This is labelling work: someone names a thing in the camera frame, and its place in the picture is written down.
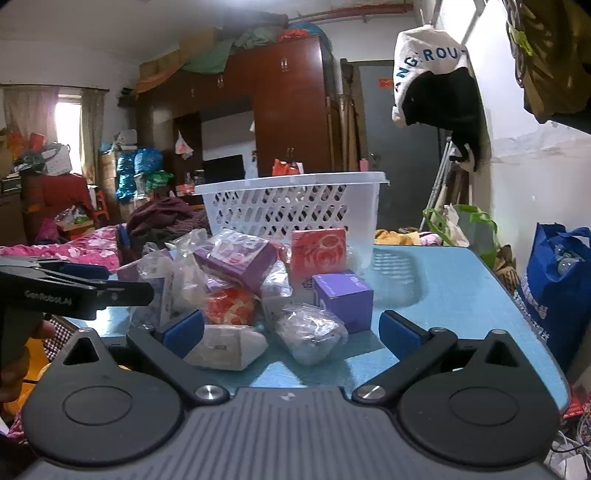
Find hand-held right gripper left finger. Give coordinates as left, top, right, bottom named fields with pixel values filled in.
left=55, top=308, right=230, bottom=407

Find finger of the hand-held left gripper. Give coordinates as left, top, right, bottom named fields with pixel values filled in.
left=95, top=281, right=155, bottom=309
left=0, top=256, right=110, bottom=281

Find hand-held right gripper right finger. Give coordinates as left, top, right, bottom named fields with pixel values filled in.
left=352, top=310, right=522, bottom=407

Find small white box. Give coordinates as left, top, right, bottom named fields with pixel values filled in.
left=131, top=268, right=207, bottom=330

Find red patterned packet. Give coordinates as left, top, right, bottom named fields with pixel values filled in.
left=203, top=286, right=259, bottom=326

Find small purple box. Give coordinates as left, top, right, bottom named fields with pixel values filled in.
left=312, top=271, right=374, bottom=334

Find clear plastic storage bin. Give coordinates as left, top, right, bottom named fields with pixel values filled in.
left=194, top=172, right=391, bottom=273

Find person's left hand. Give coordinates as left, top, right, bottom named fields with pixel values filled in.
left=0, top=320, right=57, bottom=404

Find pink floral blanket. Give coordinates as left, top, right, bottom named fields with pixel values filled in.
left=0, top=225, right=127, bottom=273

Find checked cloth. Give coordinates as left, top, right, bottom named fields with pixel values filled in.
left=44, top=314, right=80, bottom=352

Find crumpled clear plastic bag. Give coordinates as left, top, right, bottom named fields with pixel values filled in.
left=136, top=229, right=213, bottom=278

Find white soft packet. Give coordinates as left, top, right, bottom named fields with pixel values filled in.
left=185, top=324, right=269, bottom=372

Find maroon clothes pile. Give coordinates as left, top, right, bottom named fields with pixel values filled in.
left=126, top=196, right=211, bottom=252

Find red cloth chair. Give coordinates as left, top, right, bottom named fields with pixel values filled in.
left=21, top=173, right=95, bottom=241

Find dark item in clear bag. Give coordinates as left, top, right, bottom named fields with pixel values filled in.
left=276, top=303, right=349, bottom=366

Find yellow blanket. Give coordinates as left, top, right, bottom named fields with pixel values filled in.
left=374, top=229, right=421, bottom=245

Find red pink patterned box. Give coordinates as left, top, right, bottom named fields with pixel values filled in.
left=290, top=227, right=348, bottom=291

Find blue patterned bags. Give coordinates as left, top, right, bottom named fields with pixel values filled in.
left=115, top=148, right=164, bottom=201

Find green plastic bag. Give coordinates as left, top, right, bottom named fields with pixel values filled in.
left=143, top=171, right=175, bottom=192

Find patterned curtain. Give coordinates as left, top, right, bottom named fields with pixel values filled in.
left=81, top=90, right=107, bottom=185
left=0, top=85, right=58, bottom=139

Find black monitor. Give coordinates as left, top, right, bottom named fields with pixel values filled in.
left=202, top=154, right=245, bottom=185

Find metal folding rack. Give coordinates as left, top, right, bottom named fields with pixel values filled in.
left=418, top=134, right=455, bottom=232

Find pink white plastic bag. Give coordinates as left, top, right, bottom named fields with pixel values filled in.
left=174, top=130, right=195, bottom=160

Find blue tote bag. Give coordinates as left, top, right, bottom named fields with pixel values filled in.
left=515, top=223, right=591, bottom=374

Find grey door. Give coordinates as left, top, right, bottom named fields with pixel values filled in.
left=358, top=60, right=445, bottom=232

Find orange white plastic bag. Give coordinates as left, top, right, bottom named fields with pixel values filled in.
left=271, top=158, right=303, bottom=177

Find wooden boards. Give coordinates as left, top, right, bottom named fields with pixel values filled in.
left=339, top=58, right=361, bottom=171

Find cardboard boxes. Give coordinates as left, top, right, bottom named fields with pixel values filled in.
left=139, top=28, right=222, bottom=81

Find brown wooden wardrobe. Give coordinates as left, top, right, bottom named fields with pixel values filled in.
left=134, top=34, right=338, bottom=195

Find black hanging garment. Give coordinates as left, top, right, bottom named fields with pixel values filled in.
left=402, top=69, right=481, bottom=172

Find green cloth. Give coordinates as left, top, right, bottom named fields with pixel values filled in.
left=182, top=39, right=236, bottom=75

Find white printed cloth bag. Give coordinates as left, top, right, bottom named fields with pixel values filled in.
left=392, top=25, right=469, bottom=127

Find brown hanging bag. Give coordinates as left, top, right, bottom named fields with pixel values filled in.
left=503, top=0, right=591, bottom=123

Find yellow green packet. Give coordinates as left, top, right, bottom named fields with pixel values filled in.
left=507, top=11, right=535, bottom=57

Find red ceiling pipe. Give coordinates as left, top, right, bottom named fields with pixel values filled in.
left=286, top=4, right=416, bottom=23

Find green-handled shopping bag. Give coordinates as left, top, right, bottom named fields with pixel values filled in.
left=422, top=204, right=499, bottom=269

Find white cables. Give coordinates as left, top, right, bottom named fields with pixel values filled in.
left=549, top=429, right=591, bottom=477

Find white clothes rail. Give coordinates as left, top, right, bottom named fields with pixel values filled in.
left=422, top=0, right=488, bottom=49

